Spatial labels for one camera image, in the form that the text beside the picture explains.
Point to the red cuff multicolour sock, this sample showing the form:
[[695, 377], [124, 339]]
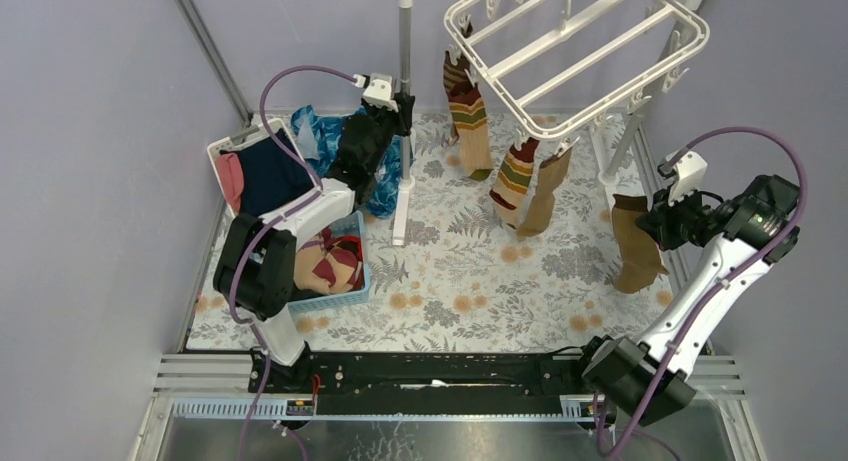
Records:
[[513, 180], [469, 116]]

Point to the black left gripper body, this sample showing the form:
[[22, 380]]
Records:
[[400, 113]]

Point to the blue patterned cloth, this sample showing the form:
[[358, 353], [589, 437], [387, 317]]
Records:
[[320, 136]]

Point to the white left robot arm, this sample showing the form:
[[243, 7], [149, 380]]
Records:
[[258, 266]]

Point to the pile of assorted socks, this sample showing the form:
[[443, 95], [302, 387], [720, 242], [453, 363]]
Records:
[[328, 264]]

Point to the white clip drying hanger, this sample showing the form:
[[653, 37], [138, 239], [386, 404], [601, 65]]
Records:
[[567, 100]]

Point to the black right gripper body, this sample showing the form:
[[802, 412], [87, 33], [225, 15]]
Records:
[[684, 221]]

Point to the pink folded garment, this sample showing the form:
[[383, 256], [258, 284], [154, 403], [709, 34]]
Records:
[[231, 177]]

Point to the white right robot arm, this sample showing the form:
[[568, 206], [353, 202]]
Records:
[[741, 239]]

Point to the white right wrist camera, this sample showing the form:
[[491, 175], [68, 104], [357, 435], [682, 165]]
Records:
[[686, 170]]

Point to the tan brown cuff sock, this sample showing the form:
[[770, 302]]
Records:
[[641, 260], [551, 175]]

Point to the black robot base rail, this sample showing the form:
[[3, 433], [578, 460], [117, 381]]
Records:
[[423, 384]]

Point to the white plastic basket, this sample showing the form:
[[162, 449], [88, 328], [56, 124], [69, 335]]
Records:
[[278, 130]]

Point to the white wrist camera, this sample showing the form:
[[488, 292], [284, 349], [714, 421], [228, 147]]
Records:
[[377, 90], [686, 170]]

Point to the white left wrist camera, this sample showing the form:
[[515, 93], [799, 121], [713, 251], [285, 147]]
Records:
[[377, 90]]

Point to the light blue sock basket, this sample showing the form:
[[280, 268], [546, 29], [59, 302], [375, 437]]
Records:
[[351, 226]]

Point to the silver white drying rack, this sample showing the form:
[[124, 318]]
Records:
[[689, 36]]

